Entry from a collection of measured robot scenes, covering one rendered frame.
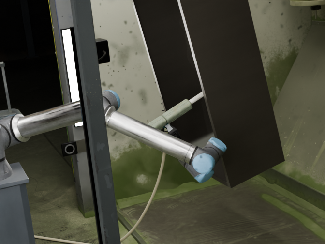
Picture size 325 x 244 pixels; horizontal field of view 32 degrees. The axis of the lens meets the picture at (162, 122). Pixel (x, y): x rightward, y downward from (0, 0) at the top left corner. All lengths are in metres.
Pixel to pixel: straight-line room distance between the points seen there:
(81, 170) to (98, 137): 2.11
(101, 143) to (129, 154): 2.17
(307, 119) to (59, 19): 1.77
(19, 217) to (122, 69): 1.29
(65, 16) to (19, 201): 1.26
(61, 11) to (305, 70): 1.77
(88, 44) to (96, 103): 0.17
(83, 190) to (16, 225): 0.97
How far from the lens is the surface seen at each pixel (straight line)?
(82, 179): 3.84
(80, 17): 1.66
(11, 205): 2.95
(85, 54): 1.67
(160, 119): 2.79
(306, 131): 3.94
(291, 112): 4.14
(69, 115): 2.83
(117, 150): 3.85
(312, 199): 3.73
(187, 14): 2.67
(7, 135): 2.99
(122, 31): 3.74
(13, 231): 3.00
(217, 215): 3.67
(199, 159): 2.49
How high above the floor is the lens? 1.57
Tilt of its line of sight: 15 degrees down
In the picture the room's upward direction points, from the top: 6 degrees counter-clockwise
